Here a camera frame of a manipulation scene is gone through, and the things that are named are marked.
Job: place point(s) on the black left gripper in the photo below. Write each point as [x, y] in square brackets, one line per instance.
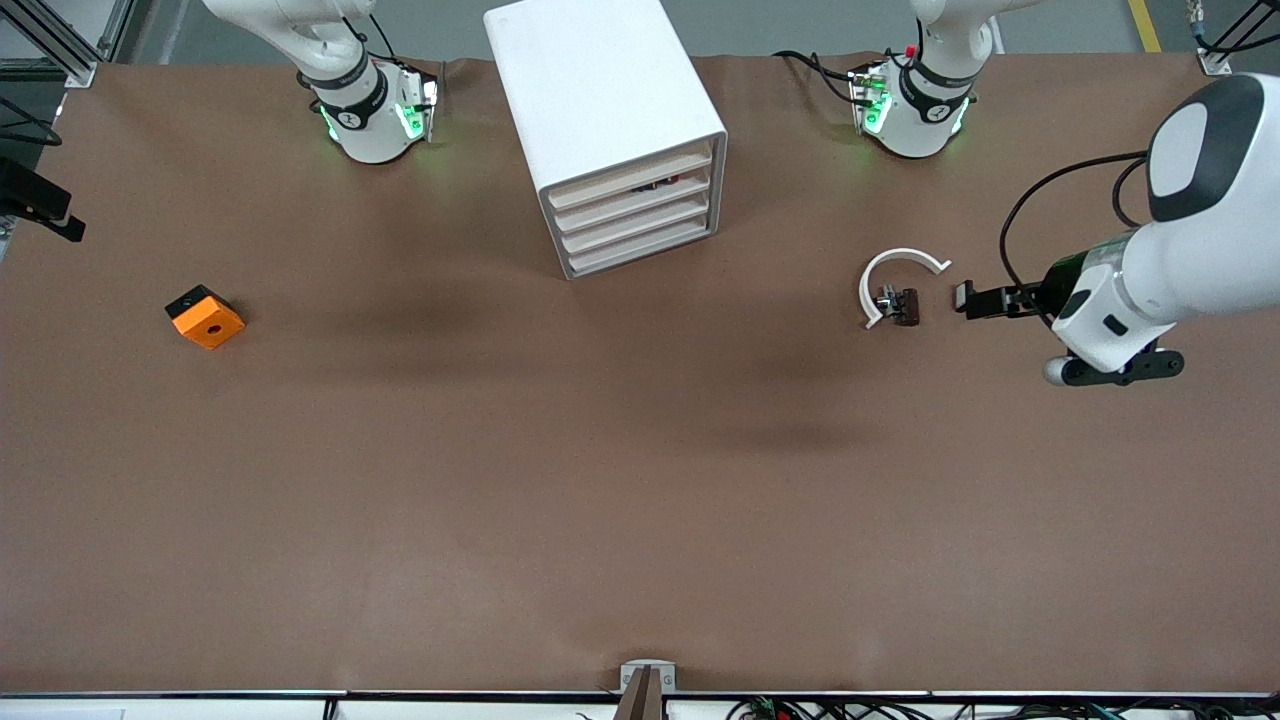
[1052, 283]

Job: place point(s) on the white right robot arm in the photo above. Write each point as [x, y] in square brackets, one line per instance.
[370, 130]

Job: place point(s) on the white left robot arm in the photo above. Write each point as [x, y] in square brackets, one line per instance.
[1200, 270]

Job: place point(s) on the orange and black button box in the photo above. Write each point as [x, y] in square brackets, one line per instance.
[210, 325]

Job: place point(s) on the white drawer cabinet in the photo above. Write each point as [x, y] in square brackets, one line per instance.
[600, 90]

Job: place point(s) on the small black clip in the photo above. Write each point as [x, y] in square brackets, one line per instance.
[962, 296]

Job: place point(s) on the dark brown small component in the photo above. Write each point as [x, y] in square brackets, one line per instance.
[905, 308]

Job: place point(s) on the white curved plastic arc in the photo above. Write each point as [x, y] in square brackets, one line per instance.
[866, 290]

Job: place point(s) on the brown table cover sheet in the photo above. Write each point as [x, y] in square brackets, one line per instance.
[640, 500]

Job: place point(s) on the brown bar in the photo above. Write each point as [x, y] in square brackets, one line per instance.
[642, 700]

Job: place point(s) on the aluminium frame post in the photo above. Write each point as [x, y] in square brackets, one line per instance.
[60, 45]
[1215, 62]

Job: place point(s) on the aluminium frame beam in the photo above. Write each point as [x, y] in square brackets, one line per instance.
[118, 25]

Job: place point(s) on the grey metal bracket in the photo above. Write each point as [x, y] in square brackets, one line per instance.
[628, 672]

